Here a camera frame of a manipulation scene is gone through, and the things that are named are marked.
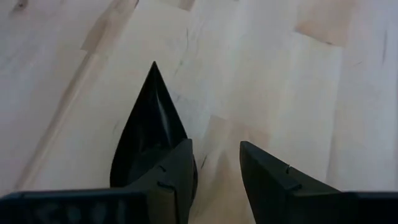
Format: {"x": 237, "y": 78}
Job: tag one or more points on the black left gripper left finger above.
{"x": 174, "y": 186}

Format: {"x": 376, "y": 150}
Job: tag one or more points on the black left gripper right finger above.
{"x": 267, "y": 186}

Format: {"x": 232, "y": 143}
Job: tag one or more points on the black teardrop plate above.
{"x": 149, "y": 124}

